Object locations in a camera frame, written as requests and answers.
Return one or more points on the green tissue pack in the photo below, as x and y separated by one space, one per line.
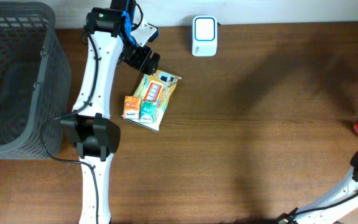
148 112

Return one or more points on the dark grey plastic basket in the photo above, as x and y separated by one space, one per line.
35 81

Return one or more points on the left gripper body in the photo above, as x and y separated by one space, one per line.
150 63

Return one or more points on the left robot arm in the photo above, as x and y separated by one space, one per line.
113 36

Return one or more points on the white barcode scanner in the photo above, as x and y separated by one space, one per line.
204 36

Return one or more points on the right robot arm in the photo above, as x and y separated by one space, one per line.
333 205

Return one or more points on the orange tissue pack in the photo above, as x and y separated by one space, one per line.
131 107

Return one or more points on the yellow snack bag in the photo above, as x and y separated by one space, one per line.
158 88

